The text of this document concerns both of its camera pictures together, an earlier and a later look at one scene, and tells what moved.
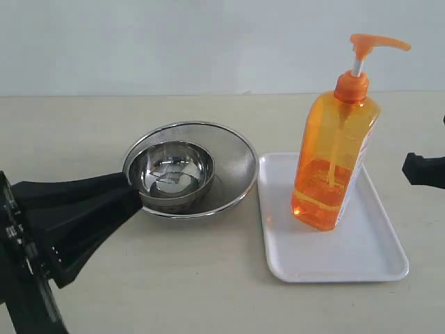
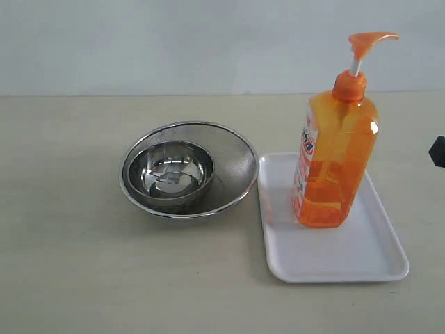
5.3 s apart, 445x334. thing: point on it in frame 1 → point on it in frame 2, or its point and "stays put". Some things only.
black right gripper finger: (423, 171) → (437, 151)
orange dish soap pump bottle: (335, 131) stays put
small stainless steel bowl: (171, 172) stays put
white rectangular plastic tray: (362, 247) stays put
